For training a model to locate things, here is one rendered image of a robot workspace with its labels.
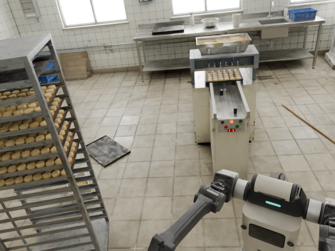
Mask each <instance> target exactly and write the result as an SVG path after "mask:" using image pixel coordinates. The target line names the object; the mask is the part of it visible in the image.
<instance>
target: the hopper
mask: <svg viewBox="0 0 335 251"><path fill-rule="evenodd" d="M238 36H239V37H241V38H246V39H247V40H242V41H231V42H220V43H208V44H198V43H199V42H210V41H213V40H216V39H220V40H225V39H230V38H231V37H238ZM250 41H251V38H250V37H249V35H248V34H247V33H240V34H228V35H217V36H206V37H196V45H197V46H198V48H199V50H200V52H201V55H212V54H224V53H236V52H245V51H246V49H247V47H248V45H249V43H250Z"/></svg>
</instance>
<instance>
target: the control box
mask: <svg viewBox="0 0 335 251"><path fill-rule="evenodd" d="M240 120H242V121H243V122H242V123H240V122H239V121H240ZM221 121H224V123H223V124H222V123H221ZM230 121H233V123H232V124H231V123H230ZM236 125H239V128H236V127H235V126H236ZM224 126H228V128H224ZM233 129H234V132H237V131H245V117H232V118H218V132H229V130H230V132H233Z"/></svg>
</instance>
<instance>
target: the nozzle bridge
mask: <svg viewBox="0 0 335 251"><path fill-rule="evenodd" d="M233 58H234V60H233V66H231V61H232V59H233ZM239 58H240V59H239ZM227 59H228V60H227ZM237 59H239V65H237ZM215 60H216V67H214V61H215ZM220 60H222V61H221V67H220V65H219V62H220ZM226 60H227V66H225V62H226ZM189 61H190V73H191V84H195V75H194V73H195V72H197V71H211V70H224V69H237V68H251V71H250V77H251V79H252V80H256V68H258V67H259V52H258V51H257V49H256V48H255V46H254V44H252V45H248V47H247V49H246V51H245V52H236V53H224V54H212V55H201V52H200V50H199V49H195V50H194V49H193V50H190V54H189ZM209 61H210V68H208V62H209Z"/></svg>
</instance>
